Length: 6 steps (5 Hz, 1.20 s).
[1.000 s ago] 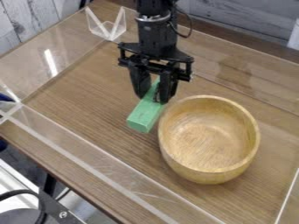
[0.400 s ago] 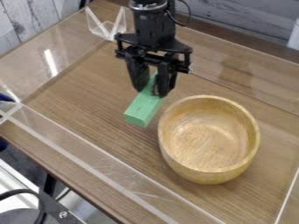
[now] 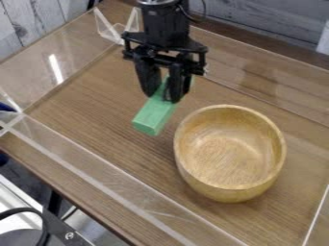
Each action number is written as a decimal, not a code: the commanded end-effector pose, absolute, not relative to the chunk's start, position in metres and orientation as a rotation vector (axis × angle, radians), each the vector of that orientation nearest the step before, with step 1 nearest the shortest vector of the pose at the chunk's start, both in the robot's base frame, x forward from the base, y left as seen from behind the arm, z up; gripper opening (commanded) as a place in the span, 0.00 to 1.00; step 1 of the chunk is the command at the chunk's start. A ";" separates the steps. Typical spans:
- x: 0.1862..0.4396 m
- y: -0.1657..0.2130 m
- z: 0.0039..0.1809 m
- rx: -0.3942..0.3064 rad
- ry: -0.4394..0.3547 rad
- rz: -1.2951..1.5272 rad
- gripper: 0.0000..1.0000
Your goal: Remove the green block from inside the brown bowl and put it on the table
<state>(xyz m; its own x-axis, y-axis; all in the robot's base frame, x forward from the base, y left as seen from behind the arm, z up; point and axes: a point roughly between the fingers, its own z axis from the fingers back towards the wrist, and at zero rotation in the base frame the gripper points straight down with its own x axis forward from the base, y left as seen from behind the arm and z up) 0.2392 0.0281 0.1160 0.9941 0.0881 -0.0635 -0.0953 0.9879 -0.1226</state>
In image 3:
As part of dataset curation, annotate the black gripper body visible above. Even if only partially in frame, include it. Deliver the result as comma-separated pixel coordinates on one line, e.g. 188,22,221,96
121,0,211,78

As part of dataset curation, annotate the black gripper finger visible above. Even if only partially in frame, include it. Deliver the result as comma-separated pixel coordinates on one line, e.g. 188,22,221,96
164,63,193,104
136,60,162,97

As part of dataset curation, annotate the green rectangular block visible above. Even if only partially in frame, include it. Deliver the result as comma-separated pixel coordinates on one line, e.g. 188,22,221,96
133,77,178,136

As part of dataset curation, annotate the wooden brown bowl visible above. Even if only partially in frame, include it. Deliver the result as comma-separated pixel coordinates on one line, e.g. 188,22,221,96
174,105,288,203

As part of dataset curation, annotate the blue object at left edge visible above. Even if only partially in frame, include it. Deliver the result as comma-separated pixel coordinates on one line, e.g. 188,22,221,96
0,102,17,112

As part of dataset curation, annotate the black table leg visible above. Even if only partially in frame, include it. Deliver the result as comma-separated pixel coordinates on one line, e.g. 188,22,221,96
49,191,63,216

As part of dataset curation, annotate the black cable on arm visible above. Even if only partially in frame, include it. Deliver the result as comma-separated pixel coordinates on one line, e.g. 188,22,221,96
178,0,209,24

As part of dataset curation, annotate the clear acrylic enclosure wall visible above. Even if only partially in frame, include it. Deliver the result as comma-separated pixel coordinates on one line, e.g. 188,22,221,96
0,14,329,246

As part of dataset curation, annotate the black metal bracket with screw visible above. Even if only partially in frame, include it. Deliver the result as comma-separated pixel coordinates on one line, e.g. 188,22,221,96
38,209,96,246

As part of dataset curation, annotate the black cable lower left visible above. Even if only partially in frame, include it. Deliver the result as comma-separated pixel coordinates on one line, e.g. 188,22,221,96
0,207,50,246

